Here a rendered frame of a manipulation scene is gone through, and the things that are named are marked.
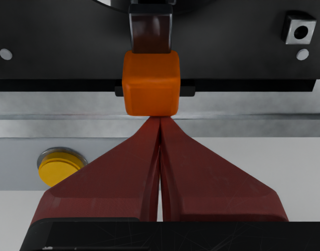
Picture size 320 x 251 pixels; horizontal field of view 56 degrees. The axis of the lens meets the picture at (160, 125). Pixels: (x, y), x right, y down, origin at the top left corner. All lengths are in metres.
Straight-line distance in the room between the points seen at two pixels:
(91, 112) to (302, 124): 0.18
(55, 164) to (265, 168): 0.29
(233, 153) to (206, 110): 0.18
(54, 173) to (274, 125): 0.20
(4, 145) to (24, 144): 0.02
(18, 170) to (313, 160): 0.37
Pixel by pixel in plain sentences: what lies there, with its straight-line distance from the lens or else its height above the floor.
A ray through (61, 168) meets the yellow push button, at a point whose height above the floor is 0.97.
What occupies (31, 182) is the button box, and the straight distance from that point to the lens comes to 0.32.
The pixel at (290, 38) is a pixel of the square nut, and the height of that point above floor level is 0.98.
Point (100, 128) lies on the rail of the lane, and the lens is 0.26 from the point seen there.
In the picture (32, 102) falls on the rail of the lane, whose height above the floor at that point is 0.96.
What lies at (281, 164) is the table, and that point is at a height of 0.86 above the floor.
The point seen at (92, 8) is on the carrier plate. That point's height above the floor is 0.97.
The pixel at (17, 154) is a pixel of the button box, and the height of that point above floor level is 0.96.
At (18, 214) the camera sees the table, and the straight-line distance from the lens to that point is 0.55.
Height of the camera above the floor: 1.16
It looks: 54 degrees down
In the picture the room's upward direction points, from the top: 180 degrees clockwise
